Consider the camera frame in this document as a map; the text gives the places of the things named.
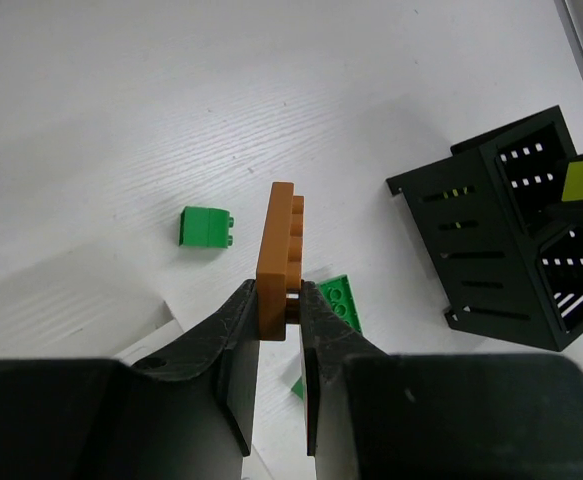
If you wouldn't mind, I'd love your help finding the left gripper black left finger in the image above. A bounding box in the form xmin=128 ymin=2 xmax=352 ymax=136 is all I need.
xmin=132 ymin=279 xmax=260 ymax=456

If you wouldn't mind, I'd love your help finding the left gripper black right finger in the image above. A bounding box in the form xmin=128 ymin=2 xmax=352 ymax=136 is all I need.
xmin=299 ymin=281 xmax=386 ymax=456

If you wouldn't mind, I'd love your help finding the orange lego brick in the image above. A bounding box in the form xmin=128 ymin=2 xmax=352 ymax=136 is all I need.
xmin=256 ymin=182 xmax=304 ymax=341

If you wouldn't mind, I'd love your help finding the black two-cell container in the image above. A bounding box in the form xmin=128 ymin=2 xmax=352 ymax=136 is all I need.
xmin=387 ymin=107 xmax=583 ymax=352

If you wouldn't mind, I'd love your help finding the long green lego brick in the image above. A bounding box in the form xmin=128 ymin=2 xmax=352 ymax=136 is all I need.
xmin=318 ymin=275 xmax=362 ymax=333

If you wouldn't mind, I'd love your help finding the white two-cell container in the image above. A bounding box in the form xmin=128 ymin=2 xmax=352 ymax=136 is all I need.
xmin=100 ymin=320 xmax=316 ymax=479

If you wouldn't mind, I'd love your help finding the green lego cube top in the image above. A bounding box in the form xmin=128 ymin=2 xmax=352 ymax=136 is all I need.
xmin=178 ymin=206 xmax=234 ymax=249

